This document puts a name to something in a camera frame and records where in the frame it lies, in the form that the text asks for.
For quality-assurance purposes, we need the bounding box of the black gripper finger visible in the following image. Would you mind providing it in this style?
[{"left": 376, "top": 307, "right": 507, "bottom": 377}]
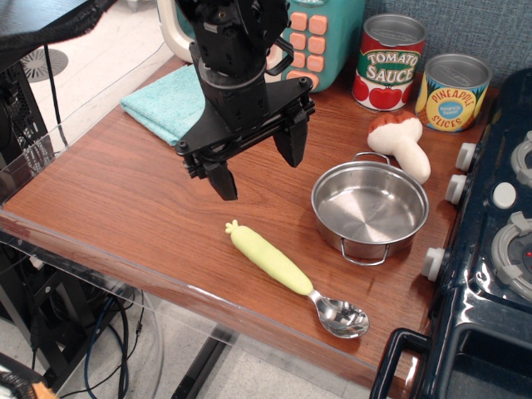
[
  {"left": 273, "top": 112, "right": 308, "bottom": 167},
  {"left": 204, "top": 161, "right": 238, "bottom": 201}
]

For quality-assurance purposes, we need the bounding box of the stainless steel pot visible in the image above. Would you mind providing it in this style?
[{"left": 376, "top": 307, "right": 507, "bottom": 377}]
[{"left": 311, "top": 151, "right": 429, "bottom": 267}]

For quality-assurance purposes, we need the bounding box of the blue cable under table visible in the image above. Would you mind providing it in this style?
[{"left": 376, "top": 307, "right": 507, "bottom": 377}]
[{"left": 84, "top": 295, "right": 130, "bottom": 399}]

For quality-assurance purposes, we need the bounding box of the toy microwave teal cream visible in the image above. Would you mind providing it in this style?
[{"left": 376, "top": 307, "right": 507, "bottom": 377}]
[{"left": 156, "top": 0, "right": 366, "bottom": 92}]

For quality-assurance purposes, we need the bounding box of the pineapple slices can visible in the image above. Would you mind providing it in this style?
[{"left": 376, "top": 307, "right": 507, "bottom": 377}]
[{"left": 415, "top": 53, "right": 492, "bottom": 132}]

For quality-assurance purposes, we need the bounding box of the tomato sauce can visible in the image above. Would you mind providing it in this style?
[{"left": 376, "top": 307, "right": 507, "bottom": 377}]
[{"left": 352, "top": 13, "right": 427, "bottom": 111}]

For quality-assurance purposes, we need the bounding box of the black cable sleeve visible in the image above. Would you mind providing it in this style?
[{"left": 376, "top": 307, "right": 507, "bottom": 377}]
[{"left": 0, "top": 0, "right": 118, "bottom": 63}]

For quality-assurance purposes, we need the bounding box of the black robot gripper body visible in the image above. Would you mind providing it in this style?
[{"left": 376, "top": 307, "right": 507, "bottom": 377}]
[{"left": 175, "top": 1, "right": 314, "bottom": 178}]

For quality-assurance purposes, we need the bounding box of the spoon with yellow-green handle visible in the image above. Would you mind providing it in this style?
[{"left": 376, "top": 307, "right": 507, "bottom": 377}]
[{"left": 224, "top": 220, "right": 370, "bottom": 339}]

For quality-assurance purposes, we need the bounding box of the dark blue toy stove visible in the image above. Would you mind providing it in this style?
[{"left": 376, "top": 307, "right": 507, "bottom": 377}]
[{"left": 371, "top": 69, "right": 531, "bottom": 398}]

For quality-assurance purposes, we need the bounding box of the black table leg frame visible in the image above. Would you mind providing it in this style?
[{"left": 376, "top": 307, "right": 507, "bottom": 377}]
[{"left": 170, "top": 337, "right": 229, "bottom": 399}]

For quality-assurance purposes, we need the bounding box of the clear acrylic table guard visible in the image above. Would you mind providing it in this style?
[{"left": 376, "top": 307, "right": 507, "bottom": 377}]
[{"left": 1, "top": 74, "right": 431, "bottom": 398}]

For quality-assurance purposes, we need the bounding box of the plush mushroom toy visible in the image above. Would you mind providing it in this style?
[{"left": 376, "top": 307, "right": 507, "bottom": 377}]
[{"left": 367, "top": 111, "right": 431, "bottom": 185}]

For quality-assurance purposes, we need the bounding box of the teal folded cloth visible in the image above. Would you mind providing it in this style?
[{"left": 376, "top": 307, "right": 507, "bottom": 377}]
[{"left": 121, "top": 66, "right": 205, "bottom": 146}]

